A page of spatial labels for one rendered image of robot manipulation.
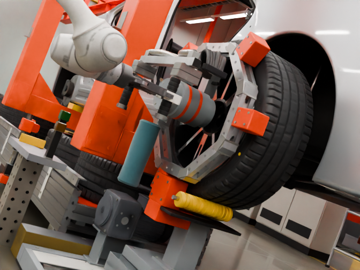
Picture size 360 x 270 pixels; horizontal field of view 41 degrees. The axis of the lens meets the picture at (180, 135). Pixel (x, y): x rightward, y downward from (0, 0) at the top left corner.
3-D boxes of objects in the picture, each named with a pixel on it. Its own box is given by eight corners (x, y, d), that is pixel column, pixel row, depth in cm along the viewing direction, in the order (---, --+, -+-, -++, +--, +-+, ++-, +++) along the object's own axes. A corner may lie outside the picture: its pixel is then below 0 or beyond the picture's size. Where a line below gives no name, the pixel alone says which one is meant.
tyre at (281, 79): (347, 105, 163) (261, 39, 217) (302, 79, 151) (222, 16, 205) (240, 246, 183) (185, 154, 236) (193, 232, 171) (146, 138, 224)
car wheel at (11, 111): (64, 146, 527) (72, 126, 527) (28, 137, 464) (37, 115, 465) (17, 127, 548) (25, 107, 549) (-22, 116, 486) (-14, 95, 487)
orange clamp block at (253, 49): (255, 68, 172) (271, 49, 168) (239, 59, 168) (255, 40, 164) (249, 58, 178) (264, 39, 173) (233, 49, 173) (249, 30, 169)
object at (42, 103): (82, 133, 409) (97, 96, 410) (23, 112, 382) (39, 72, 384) (76, 130, 424) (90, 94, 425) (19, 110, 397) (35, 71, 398)
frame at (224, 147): (219, 196, 163) (275, 49, 164) (204, 191, 159) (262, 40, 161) (150, 163, 209) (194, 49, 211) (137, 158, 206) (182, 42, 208)
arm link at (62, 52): (88, 83, 149) (104, 80, 138) (40, 63, 141) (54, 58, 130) (98, 51, 150) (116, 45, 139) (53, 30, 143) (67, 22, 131)
